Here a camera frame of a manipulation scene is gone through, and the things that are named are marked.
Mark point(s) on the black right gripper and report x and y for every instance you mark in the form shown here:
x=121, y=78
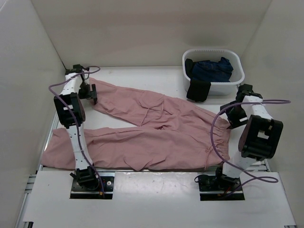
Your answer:
x=234, y=121

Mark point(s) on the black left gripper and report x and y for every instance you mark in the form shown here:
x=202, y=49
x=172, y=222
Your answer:
x=89, y=94

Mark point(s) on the pink trousers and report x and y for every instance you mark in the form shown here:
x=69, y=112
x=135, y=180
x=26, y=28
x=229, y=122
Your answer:
x=167, y=133

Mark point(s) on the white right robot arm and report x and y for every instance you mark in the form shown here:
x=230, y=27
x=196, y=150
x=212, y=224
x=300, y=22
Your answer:
x=259, y=139

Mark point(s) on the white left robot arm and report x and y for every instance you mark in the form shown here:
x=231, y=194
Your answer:
x=72, y=116

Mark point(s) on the dark blue trousers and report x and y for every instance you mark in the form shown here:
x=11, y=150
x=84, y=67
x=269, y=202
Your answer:
x=220, y=71

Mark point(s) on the black garment over basket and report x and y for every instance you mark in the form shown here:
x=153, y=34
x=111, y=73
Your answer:
x=200, y=84

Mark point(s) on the white plastic basket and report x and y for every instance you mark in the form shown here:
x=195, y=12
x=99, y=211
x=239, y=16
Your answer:
x=215, y=54

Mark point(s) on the white front cover board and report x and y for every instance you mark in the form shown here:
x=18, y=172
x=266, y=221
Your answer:
x=154, y=200

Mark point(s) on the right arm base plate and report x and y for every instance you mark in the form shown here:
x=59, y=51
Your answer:
x=213, y=188

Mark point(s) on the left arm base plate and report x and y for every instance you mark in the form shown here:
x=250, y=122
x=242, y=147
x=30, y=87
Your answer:
x=94, y=192

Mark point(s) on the aluminium table frame rail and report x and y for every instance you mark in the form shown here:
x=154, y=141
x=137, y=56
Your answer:
x=59, y=156

